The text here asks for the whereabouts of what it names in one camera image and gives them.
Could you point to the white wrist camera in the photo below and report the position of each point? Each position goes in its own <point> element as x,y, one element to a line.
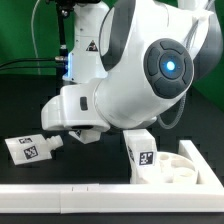
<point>74,108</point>

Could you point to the white L-shaped fence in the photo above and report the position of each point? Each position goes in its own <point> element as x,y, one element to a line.
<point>205,195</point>

